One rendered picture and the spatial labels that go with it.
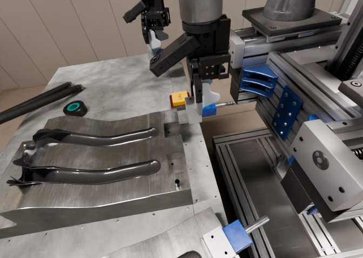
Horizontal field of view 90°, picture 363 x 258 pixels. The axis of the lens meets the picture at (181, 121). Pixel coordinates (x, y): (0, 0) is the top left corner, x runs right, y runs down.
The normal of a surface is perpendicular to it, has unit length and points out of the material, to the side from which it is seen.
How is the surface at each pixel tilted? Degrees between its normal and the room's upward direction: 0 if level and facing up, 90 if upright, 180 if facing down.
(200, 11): 90
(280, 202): 0
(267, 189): 0
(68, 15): 90
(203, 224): 0
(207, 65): 90
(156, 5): 90
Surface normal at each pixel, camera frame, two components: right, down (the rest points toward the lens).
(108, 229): -0.11, -0.69
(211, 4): 0.32, 0.65
